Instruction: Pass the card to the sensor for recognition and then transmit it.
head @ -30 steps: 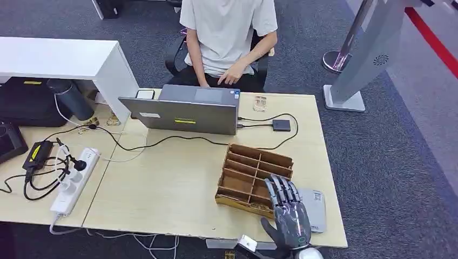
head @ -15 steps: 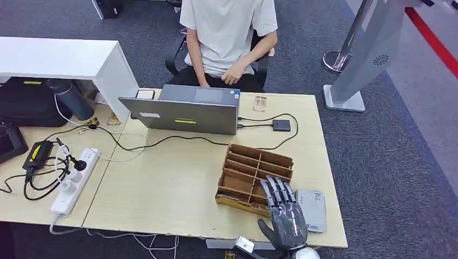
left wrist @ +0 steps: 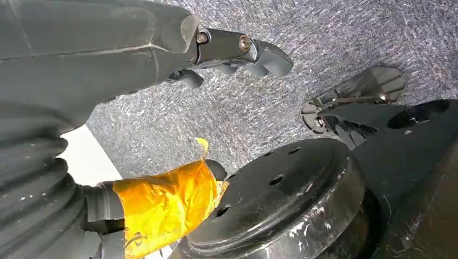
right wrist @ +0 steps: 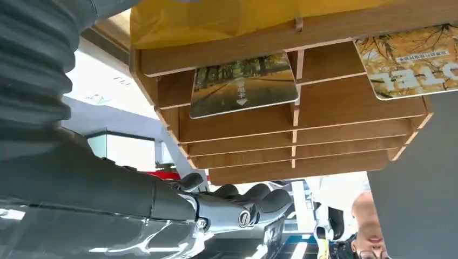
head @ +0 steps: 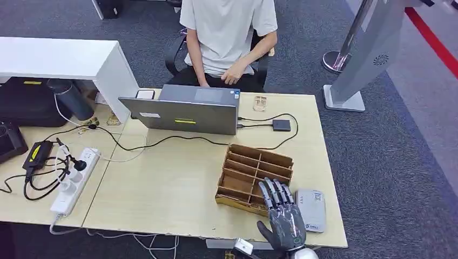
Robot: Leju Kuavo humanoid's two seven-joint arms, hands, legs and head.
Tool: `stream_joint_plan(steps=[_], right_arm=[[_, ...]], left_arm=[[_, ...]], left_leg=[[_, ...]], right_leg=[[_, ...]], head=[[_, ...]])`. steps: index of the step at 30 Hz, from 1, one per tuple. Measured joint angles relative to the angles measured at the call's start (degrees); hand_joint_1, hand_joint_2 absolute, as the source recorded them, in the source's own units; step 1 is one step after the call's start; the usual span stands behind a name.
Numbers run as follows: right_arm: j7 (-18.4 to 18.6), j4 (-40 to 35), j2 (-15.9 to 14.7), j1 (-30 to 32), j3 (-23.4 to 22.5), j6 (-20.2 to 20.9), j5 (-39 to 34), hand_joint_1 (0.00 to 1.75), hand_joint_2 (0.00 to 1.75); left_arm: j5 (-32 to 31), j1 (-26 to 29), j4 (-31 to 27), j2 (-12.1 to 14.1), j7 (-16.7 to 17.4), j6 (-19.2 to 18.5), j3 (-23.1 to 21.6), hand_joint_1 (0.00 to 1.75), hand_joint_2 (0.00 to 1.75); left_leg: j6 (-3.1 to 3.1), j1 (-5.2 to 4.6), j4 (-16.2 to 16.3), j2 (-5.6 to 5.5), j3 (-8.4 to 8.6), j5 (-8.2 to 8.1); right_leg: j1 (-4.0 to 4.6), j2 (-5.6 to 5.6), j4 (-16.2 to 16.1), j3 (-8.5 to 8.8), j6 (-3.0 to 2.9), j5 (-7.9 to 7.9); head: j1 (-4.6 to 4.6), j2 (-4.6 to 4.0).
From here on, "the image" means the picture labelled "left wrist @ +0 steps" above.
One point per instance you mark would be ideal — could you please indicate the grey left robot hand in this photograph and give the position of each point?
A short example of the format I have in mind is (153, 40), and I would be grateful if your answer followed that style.
(89, 53)

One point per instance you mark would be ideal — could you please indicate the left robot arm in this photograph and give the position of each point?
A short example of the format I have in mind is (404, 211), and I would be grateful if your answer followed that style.
(28, 196)

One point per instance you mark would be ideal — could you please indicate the black robot foot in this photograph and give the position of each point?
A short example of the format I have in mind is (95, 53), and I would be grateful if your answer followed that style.
(372, 84)

